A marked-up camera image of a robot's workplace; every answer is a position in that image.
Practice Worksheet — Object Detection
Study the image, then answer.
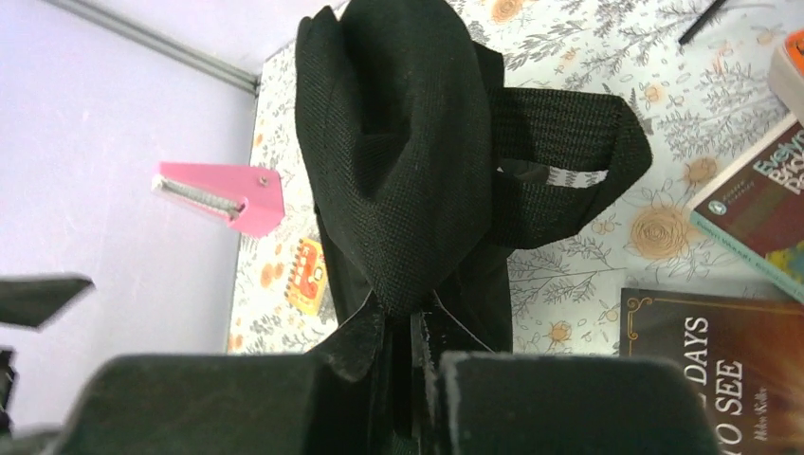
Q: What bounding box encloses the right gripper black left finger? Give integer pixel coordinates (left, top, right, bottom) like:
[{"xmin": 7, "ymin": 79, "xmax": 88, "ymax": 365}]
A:
[{"xmin": 55, "ymin": 312, "xmax": 386, "ymax": 455}]

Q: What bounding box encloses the Evelyn Waugh paperback book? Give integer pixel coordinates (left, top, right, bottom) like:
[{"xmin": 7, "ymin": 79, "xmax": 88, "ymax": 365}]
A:
[{"xmin": 685, "ymin": 114, "xmax": 803, "ymax": 302}]

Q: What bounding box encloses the small orange notebook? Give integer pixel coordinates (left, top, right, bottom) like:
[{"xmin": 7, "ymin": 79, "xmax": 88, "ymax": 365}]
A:
[{"xmin": 284, "ymin": 238, "xmax": 327, "ymax": 316}]

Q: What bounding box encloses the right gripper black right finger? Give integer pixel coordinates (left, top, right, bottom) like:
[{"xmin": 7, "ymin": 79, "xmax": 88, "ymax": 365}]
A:
[{"xmin": 411, "ymin": 308, "xmax": 721, "ymax": 455}]

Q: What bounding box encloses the pink metronome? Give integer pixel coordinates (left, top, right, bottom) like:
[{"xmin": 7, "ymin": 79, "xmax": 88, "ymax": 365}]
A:
[{"xmin": 152, "ymin": 162, "xmax": 285, "ymax": 238}]

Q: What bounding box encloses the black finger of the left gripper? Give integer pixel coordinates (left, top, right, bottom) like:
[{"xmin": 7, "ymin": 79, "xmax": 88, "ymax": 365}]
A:
[{"xmin": 1, "ymin": 274, "xmax": 94, "ymax": 329}]

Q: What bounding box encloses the black microphone tripod stand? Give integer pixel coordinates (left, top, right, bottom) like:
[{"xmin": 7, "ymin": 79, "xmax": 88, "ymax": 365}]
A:
[{"xmin": 677, "ymin": 0, "xmax": 726, "ymax": 46}]

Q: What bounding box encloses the orange and white thick book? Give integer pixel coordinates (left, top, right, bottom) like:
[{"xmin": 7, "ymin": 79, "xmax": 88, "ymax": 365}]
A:
[{"xmin": 768, "ymin": 29, "xmax": 803, "ymax": 124}]

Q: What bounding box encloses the black student backpack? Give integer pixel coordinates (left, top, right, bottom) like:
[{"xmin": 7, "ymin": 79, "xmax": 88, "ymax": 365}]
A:
[{"xmin": 295, "ymin": 0, "xmax": 654, "ymax": 353}]

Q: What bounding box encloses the Three Days To See book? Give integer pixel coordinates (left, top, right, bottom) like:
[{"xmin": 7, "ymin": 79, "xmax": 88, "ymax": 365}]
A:
[{"xmin": 619, "ymin": 288, "xmax": 803, "ymax": 454}]

